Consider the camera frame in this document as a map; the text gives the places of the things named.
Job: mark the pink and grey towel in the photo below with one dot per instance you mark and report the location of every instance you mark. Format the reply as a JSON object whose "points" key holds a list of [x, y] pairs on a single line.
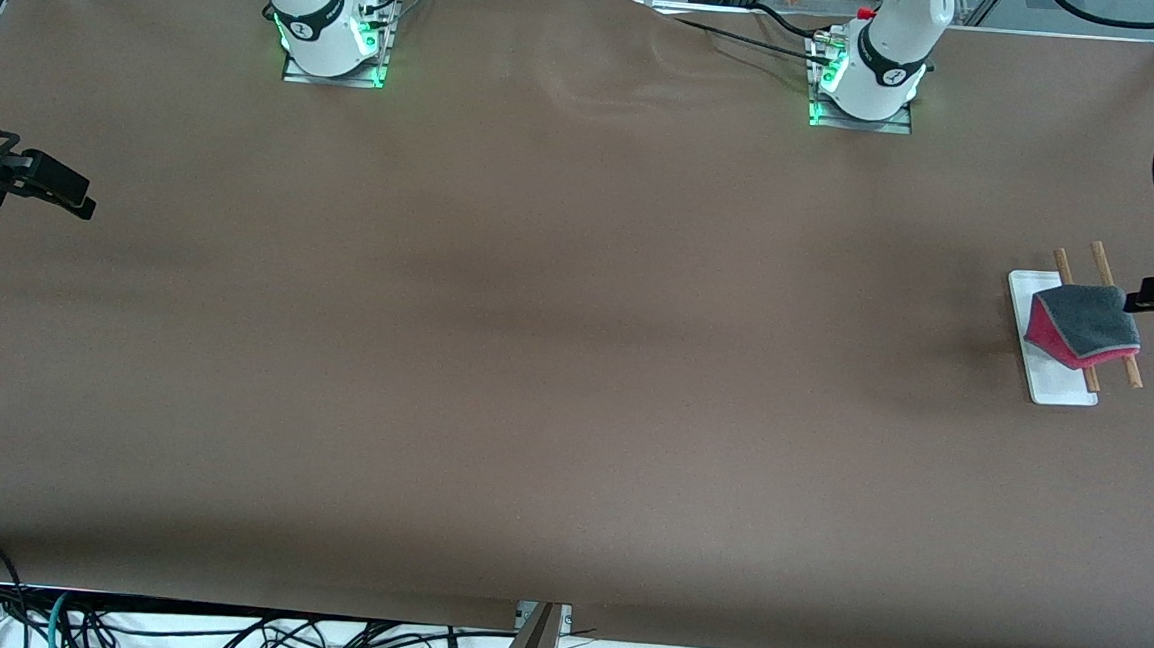
{"points": [[1088, 320]]}

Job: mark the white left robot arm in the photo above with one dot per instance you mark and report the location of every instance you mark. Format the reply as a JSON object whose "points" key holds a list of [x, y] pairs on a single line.
{"points": [[889, 53]]}

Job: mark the white rack base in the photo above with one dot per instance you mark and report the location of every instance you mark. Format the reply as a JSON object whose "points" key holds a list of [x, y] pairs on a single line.
{"points": [[1054, 383]]}

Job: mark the brown table cover sheet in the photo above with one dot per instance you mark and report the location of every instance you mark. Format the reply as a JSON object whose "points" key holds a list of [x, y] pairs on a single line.
{"points": [[575, 364]]}

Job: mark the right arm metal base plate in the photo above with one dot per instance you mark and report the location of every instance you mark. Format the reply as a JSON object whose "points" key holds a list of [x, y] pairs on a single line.
{"points": [[336, 79]]}

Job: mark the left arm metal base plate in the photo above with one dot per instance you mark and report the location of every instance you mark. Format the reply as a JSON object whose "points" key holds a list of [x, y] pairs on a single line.
{"points": [[890, 126]]}

